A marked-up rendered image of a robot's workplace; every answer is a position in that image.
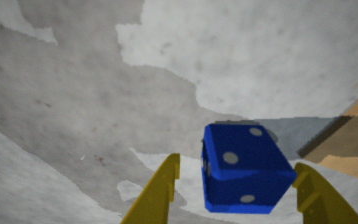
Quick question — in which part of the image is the blue die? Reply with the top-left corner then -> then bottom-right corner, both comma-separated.
201,124 -> 297,214

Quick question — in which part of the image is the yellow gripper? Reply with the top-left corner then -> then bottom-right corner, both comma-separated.
120,153 -> 358,224

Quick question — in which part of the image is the tan square mat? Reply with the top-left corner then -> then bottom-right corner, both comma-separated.
298,102 -> 358,178

